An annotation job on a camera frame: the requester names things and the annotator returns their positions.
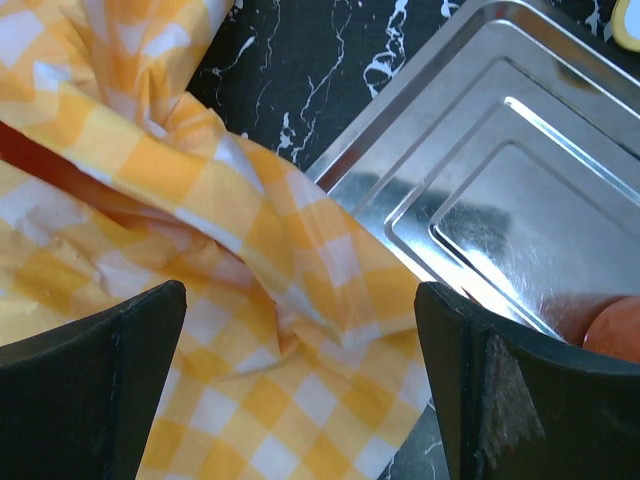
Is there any small whiteboard yellow frame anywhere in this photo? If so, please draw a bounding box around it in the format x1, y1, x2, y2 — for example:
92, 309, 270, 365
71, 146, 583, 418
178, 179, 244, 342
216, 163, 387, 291
611, 0, 640, 53

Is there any orange translucent cup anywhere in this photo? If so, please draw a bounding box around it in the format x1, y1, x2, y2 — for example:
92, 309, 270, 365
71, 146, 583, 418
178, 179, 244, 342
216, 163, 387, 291
583, 297, 640, 363

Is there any silver metal tray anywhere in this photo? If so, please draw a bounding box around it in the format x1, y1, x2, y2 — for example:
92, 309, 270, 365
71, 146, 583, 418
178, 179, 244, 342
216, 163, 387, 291
308, 1, 639, 344

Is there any yellow checkered tablecloth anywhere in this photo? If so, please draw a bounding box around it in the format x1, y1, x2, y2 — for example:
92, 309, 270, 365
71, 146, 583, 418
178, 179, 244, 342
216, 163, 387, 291
1, 1, 430, 479

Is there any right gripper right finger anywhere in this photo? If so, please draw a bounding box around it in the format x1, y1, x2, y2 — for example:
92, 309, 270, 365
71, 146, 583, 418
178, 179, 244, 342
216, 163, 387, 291
414, 282, 639, 479

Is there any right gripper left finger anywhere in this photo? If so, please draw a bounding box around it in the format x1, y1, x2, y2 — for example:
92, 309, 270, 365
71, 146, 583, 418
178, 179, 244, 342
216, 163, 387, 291
1, 281, 186, 479

